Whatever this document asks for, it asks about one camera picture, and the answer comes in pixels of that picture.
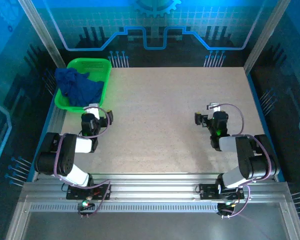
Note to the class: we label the blue t-shirt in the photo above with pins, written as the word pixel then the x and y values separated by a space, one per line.
pixel 80 87

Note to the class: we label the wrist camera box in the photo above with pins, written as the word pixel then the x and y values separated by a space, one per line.
pixel 93 110
pixel 213 105

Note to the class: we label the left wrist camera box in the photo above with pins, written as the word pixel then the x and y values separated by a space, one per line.
pixel 93 110

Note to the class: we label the aluminium frame post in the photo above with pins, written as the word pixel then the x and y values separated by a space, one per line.
pixel 265 32
pixel 42 32

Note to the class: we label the green plastic basket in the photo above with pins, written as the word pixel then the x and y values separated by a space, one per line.
pixel 95 67

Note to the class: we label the aluminium rail frame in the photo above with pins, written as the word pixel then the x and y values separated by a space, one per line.
pixel 152 190

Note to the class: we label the controller board with LEDs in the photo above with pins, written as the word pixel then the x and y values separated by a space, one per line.
pixel 226 208
pixel 86 206

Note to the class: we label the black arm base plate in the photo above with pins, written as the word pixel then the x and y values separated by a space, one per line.
pixel 75 195
pixel 207 193

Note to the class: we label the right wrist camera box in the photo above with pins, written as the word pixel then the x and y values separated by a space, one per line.
pixel 213 105

